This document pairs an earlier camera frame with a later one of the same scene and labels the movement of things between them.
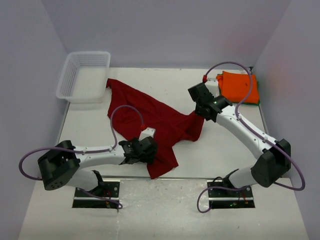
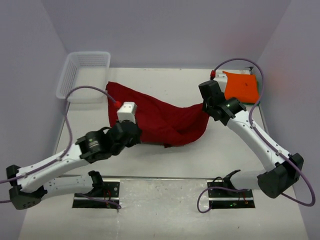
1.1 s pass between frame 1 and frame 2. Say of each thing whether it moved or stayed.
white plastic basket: stayed
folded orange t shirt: stayed
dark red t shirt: moved
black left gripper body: moved
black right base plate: stayed
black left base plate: stayed
